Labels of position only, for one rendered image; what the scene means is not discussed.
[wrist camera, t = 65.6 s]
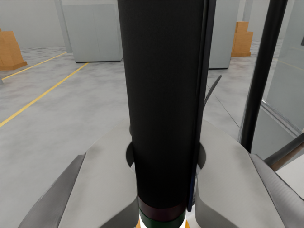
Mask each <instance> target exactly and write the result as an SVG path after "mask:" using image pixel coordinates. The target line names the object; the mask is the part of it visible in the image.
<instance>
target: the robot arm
mask: <svg viewBox="0 0 304 228"><path fill-rule="evenodd" d="M133 163H134V156H133V143H132V135H131V126H130V117H128V118H126V119H125V120H123V121H122V122H120V123H119V124H118V125H116V126H115V127H113V128H112V129H111V130H109V131H108V132H107V133H105V134H104V135H103V136H101V137H100V138H99V139H98V140H96V141H95V142H94V143H93V144H92V145H91V146H90V147H89V149H88V150H87V151H86V152H85V153H84V154H83V155H78V156H77V157H76V158H75V159H74V160H73V161H72V162H71V164H70V165H69V166H68V167H67V168H66V169H65V170H64V172H63V173H62V174H61V175H60V176H59V177H58V178H57V179H56V180H55V181H54V183H53V184H52V185H51V186H50V187H49V188H48V189H47V191H46V192H45V193H44V194H43V195H42V196H41V197H40V199H39V200H38V201H37V202H36V203H35V205H34V206H33V207H32V208H31V209H30V211H29V212H28V213H27V215H26V216H25V217H24V219H23V221H22V222H21V223H20V225H19V226H18V228H134V227H135V226H136V225H137V224H138V222H139V202H138V188H137V179H136V174H135V172H134V171H133V170H132V169H131V166H132V164H133ZM197 164H198V165H199V167H200V169H201V171H200V172H199V173H198V177H197V185H196V192H195V219H196V222H197V224H198V225H199V226H200V227H201V228H304V200H303V199H302V198H301V197H300V196H299V195H298V194H297V193H296V192H295V191H294V190H293V189H292V188H291V187H290V186H289V185H288V184H287V183H286V182H285V181H284V180H283V179H282V178H281V177H280V176H279V175H278V174H277V173H275V172H274V171H273V170H272V169H271V168H270V167H269V166H268V165H267V164H266V163H265V162H264V161H263V160H262V159H261V158H260V157H259V156H258V155H257V154H250V153H249V152H248V151H247V150H246V149H245V148H244V147H243V146H242V145H241V144H240V143H238V142H237V141H236V140H235V139H234V138H232V137H231V136H230V135H228V134H227V133H225V132H224V131H222V130H221V129H219V128H217V127H216V126H214V125H213V124H211V123H210V122H208V121H207V120H205V119H202V127H201V135H200V143H199V153H198V161H197Z"/></svg>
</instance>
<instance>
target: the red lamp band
mask: <svg viewBox="0 0 304 228"><path fill-rule="evenodd" d="M187 199H188V192H187V195H186V197H185V198H184V200H183V201H182V202H181V203H179V204H178V205H177V206H174V207H172V208H167V209H158V208H154V207H152V206H150V205H148V204H146V203H145V202H144V201H143V200H142V199H141V198H140V196H139V194H138V202H139V207H140V209H141V210H142V212H143V213H144V214H145V215H146V216H148V217H149V218H151V219H154V220H157V221H169V220H173V219H175V218H177V217H179V216H180V215H181V214H182V213H183V212H184V210H185V208H186V205H187Z"/></svg>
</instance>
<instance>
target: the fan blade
mask: <svg viewBox="0 0 304 228"><path fill-rule="evenodd" d="M221 77H222V75H220V76H219V77H218V78H217V80H216V81H215V82H214V84H213V85H212V87H211V88H210V90H209V92H208V94H207V96H206V98H205V100H204V108H205V106H206V104H207V101H208V99H209V97H210V96H211V94H212V92H213V90H214V89H215V87H216V85H217V83H218V82H219V80H220V79H221Z"/></svg>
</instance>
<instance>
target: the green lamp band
mask: <svg viewBox="0 0 304 228"><path fill-rule="evenodd" d="M186 209H187V206H186V208H185V210H184V212H183V214H182V215H181V216H180V217H178V218H177V219H175V220H172V221H170V222H157V221H154V220H151V219H150V218H148V217H147V216H146V215H145V214H144V213H143V212H142V211H141V209H140V207H139V215H140V218H141V221H142V222H143V224H144V225H145V226H146V227H147V228H179V227H180V226H181V225H182V224H183V222H184V220H185V217H186Z"/></svg>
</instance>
